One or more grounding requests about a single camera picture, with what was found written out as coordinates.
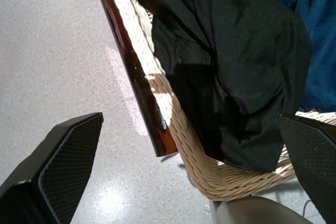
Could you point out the blue garment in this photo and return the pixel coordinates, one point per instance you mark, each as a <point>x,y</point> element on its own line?
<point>320,51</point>

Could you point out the black garment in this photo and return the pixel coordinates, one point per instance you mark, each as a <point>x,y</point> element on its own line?
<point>236,77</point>

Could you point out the pale woven basket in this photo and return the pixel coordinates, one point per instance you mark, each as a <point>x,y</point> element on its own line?
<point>223,182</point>

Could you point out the silver robot leg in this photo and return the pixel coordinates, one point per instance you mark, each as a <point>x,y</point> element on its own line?
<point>249,213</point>

